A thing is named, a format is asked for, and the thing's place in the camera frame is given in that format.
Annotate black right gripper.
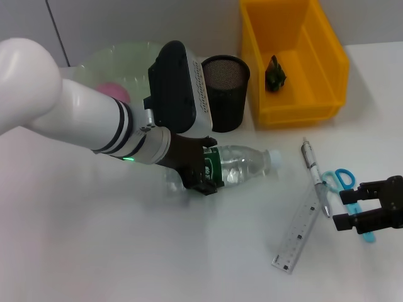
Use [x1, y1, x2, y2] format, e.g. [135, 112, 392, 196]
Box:
[332, 175, 403, 235]

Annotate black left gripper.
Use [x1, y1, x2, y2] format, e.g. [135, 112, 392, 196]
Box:
[157, 134, 219, 196]

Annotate green label water bottle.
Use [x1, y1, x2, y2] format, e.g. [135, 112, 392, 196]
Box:
[162, 143, 281, 198]

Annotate green plastic wrapper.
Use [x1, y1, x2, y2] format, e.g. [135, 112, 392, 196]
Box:
[265, 55, 289, 92]

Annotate pink peach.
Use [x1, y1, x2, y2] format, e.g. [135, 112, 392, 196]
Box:
[96, 81, 131, 104]

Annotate blue scissors with sheath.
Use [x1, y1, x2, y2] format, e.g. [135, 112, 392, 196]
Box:
[321, 169, 376, 243]

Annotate silver white pen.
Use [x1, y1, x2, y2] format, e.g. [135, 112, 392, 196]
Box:
[301, 137, 333, 218]

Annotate clear plastic ruler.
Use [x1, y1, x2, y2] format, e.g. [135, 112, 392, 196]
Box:
[271, 185, 321, 275]

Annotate black mesh pen holder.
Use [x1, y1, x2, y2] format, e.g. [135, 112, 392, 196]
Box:
[200, 55, 251, 133]

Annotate translucent green fruit bowl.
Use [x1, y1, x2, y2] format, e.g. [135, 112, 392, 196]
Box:
[71, 40, 190, 104]

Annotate yellow plastic bin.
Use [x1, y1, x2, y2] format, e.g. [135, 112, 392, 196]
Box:
[239, 0, 350, 128]

